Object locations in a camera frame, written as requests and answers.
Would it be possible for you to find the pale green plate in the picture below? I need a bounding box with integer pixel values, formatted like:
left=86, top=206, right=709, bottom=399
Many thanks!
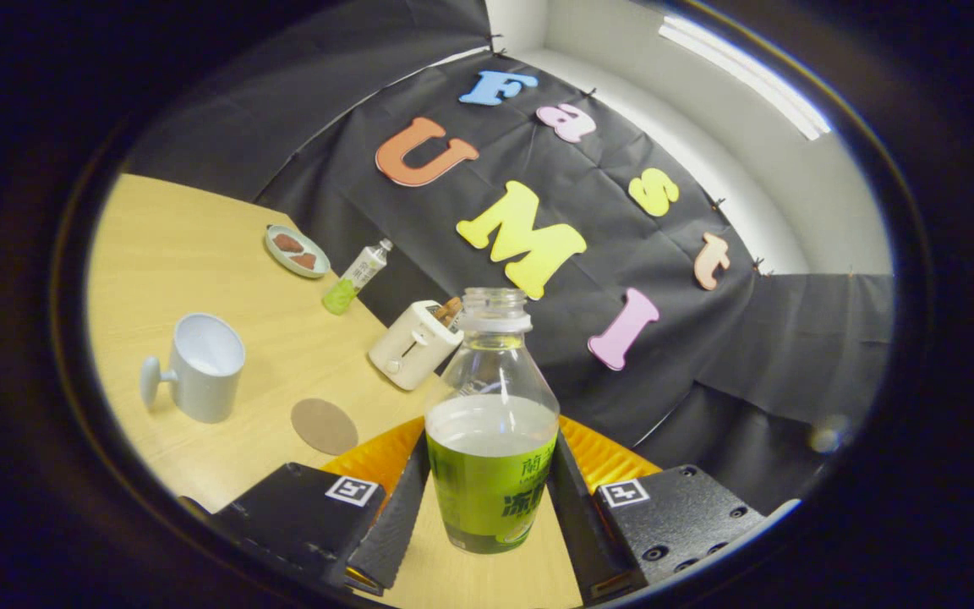
left=264, top=224, right=331, bottom=279

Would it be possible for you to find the green label juice bottle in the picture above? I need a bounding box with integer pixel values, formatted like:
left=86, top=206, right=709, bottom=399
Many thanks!
left=424, top=288, right=561, bottom=556

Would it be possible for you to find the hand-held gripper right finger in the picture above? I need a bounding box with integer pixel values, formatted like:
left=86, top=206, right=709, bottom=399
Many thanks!
left=548, top=414, right=767, bottom=603

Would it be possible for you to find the round brown coaster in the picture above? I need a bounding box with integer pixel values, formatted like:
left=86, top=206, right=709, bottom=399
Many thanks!
left=291, top=398, right=359, bottom=457

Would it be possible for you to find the white toaster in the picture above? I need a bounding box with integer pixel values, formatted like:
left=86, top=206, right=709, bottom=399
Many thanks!
left=368, top=299, right=464, bottom=392

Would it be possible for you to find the wooden table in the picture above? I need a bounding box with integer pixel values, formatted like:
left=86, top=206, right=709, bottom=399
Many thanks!
left=85, top=173, right=585, bottom=609

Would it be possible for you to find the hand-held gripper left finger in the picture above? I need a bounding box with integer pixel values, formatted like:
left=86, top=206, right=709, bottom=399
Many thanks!
left=178, top=416, right=430, bottom=597

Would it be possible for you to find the pale blue cup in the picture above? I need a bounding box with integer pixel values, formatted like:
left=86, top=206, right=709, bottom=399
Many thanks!
left=140, top=313, right=247, bottom=425

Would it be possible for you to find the ceiling light panel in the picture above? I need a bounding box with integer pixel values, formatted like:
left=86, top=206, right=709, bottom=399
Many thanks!
left=659, top=15, right=832, bottom=141

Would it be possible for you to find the slim green drink bottle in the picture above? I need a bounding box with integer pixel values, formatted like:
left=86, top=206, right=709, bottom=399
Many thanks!
left=322, top=238, right=394, bottom=316

